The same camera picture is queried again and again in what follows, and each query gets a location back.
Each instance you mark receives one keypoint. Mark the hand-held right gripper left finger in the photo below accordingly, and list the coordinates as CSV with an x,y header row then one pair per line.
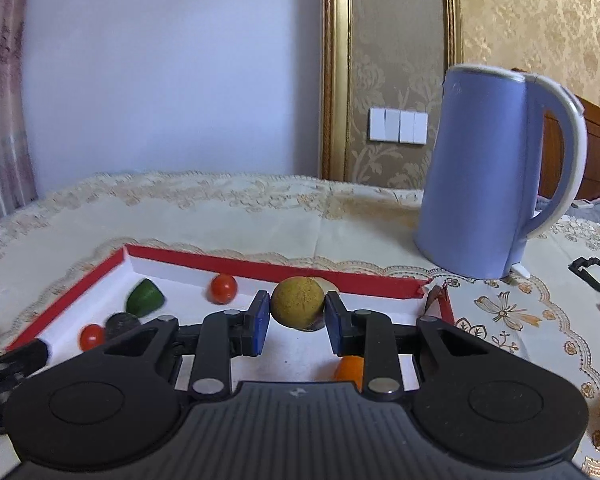
x,y
260,322

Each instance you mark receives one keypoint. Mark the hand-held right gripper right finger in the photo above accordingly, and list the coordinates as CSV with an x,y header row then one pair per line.
x,y
335,327

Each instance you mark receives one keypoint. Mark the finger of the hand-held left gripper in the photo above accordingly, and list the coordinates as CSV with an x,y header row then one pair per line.
x,y
22,357

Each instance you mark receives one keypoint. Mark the kiwi fruit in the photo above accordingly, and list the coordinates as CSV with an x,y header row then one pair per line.
x,y
297,302

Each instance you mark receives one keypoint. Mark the orange tomato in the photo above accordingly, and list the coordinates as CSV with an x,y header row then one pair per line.
x,y
350,368

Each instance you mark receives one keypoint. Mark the red cherry tomato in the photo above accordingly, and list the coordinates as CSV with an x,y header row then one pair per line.
x,y
91,337
223,288

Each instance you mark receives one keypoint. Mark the red cardboard box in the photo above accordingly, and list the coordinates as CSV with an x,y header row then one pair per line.
x,y
180,265

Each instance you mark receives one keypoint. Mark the small dark sugarcane piece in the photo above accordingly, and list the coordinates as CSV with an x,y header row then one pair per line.
x,y
122,324

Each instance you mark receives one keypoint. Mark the green cucumber piece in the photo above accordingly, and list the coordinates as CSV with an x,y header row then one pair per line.
x,y
145,297

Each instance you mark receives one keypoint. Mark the blue electric kettle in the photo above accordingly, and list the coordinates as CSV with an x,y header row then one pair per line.
x,y
475,175

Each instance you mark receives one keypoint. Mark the pink patterned curtain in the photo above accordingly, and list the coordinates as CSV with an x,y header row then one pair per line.
x,y
0,110

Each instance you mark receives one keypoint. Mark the black tool with red ball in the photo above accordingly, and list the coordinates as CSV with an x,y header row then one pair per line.
x,y
597,272

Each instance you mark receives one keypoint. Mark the white wall switch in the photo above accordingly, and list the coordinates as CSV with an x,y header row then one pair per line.
x,y
397,126

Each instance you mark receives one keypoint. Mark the gold wall frame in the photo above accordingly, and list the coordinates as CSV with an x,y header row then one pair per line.
x,y
336,60

